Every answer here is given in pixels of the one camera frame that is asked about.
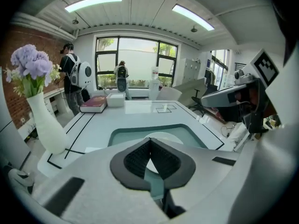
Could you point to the dark red book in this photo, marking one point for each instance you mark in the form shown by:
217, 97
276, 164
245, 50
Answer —
93, 101

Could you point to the white ceiling pipe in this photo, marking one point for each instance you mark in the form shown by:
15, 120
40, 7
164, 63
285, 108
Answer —
42, 24

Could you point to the white table with black lines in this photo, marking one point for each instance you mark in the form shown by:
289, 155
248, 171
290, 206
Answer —
130, 115

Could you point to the white square container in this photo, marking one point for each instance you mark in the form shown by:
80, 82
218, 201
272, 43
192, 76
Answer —
116, 102

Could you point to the long ceiling light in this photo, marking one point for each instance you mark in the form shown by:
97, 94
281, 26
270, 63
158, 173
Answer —
93, 2
192, 16

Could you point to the green tray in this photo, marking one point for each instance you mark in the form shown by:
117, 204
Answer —
126, 134

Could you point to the white grey bag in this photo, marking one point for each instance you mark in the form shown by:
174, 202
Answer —
21, 178

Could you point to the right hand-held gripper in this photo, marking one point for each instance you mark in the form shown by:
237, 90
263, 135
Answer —
257, 101

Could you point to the black office chair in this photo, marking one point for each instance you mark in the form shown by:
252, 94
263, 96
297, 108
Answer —
197, 101

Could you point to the grey chair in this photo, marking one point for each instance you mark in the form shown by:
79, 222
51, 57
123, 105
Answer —
168, 93

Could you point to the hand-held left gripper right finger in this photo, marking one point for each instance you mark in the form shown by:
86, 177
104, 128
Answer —
210, 183

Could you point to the white vase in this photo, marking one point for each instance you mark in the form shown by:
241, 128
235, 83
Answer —
46, 129

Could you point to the black framed window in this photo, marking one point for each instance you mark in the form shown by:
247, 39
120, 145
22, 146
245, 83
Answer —
137, 59

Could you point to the purple flowers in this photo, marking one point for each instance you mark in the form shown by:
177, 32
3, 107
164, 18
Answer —
32, 62

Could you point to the white and black backpack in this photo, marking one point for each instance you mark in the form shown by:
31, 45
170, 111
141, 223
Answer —
122, 83

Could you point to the white locker cabinet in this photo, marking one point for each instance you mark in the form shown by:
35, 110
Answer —
190, 70

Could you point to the white round plate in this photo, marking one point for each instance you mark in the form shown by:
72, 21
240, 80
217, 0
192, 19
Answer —
168, 136

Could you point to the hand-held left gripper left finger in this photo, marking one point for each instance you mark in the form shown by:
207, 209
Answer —
93, 171

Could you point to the white desk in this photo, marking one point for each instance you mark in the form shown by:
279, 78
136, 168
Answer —
53, 93

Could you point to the white water dispenser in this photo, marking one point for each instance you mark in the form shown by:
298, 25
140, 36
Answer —
154, 87

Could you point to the white dome backpack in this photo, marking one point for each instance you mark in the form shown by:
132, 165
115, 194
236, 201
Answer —
81, 74

